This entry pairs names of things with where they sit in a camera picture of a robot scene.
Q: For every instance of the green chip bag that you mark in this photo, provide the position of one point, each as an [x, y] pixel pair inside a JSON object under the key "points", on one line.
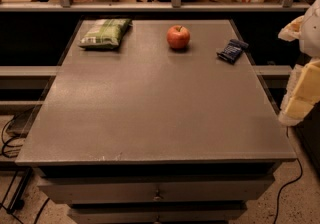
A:
{"points": [[105, 34]]}

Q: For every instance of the red apple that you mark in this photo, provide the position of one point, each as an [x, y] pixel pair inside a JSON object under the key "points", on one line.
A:
{"points": [[178, 37]]}

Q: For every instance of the blue rxbar blueberry bar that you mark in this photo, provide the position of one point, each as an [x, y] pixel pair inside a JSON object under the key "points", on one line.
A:
{"points": [[232, 50]]}

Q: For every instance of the grey drawer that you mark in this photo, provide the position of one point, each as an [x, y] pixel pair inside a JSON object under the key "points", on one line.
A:
{"points": [[157, 213], [104, 190]]}

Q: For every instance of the lower grey drawer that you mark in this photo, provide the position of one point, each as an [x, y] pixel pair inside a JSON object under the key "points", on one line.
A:
{"points": [[157, 213]]}

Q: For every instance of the upper grey drawer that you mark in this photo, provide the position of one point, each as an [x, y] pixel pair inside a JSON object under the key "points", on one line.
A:
{"points": [[104, 190]]}

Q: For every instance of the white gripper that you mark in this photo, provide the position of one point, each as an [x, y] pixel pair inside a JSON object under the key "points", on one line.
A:
{"points": [[310, 34]]}

